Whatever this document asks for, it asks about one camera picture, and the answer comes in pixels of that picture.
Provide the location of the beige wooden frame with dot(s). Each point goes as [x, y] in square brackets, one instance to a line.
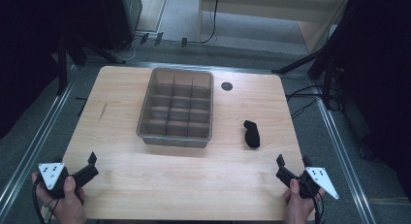
[310, 10]

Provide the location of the black metal stand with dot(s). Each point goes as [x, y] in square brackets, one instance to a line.
[326, 60]
[63, 65]

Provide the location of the grey compartment storage box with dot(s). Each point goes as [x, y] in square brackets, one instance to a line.
[176, 111]

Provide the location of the dark cabinet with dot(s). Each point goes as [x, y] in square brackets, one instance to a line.
[121, 17]

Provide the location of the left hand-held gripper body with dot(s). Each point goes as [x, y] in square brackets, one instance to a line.
[51, 177]

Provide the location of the black round table grommet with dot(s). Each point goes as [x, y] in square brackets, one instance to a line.
[227, 86]

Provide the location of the dark curtain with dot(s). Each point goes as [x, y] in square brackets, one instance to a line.
[381, 72]

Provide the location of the person's left hand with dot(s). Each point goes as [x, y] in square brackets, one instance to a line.
[68, 208]

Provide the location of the black sock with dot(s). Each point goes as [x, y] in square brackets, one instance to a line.
[252, 136]

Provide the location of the metal floor rail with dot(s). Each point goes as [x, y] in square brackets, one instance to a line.
[35, 143]
[345, 159]
[135, 65]

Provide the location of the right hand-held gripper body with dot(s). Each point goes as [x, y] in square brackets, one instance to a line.
[318, 178]

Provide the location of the person's right hand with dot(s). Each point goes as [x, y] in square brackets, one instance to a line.
[299, 208]

